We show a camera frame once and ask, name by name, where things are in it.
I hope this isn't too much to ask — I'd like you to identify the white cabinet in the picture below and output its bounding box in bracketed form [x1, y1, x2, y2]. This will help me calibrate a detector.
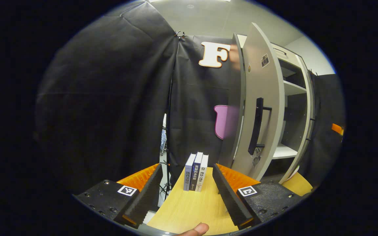
[237, 33, 309, 174]

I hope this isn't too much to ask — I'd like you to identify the dark blue book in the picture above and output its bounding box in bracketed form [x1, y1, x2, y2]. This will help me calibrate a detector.
[189, 151, 203, 191]

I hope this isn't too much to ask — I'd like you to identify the light blue book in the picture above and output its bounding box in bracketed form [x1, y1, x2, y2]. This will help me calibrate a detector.
[183, 153, 197, 191]

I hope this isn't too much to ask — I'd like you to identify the white cabinet flap door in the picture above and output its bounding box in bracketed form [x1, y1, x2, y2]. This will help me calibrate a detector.
[238, 34, 303, 68]

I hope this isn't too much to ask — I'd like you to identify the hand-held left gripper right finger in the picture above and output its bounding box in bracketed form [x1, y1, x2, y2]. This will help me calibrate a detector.
[213, 163, 303, 230]

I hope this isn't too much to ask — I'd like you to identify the black door handle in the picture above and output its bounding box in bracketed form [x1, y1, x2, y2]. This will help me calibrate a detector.
[248, 97, 272, 155]
[307, 116, 317, 141]

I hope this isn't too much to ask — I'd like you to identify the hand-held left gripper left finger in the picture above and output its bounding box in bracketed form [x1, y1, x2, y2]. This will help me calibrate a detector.
[73, 163, 163, 229]

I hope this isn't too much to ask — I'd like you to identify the white book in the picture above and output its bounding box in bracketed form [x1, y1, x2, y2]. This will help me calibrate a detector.
[196, 154, 209, 192]

